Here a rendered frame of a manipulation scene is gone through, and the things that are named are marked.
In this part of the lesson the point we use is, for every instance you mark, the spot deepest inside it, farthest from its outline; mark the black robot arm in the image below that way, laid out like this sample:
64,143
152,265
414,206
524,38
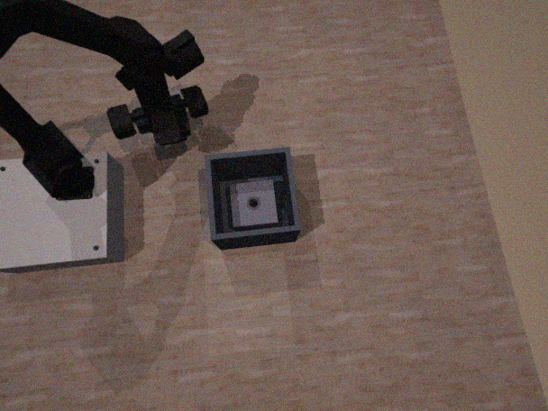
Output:
49,155

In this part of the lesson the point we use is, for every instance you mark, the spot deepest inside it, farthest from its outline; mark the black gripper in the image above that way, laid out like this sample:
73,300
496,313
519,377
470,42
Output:
122,122

